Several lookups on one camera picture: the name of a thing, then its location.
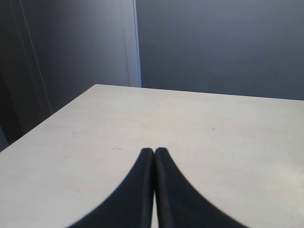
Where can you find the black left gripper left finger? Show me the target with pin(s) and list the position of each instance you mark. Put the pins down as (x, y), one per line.
(130, 204)

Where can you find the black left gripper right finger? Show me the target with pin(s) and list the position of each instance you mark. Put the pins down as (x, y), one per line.
(179, 205)

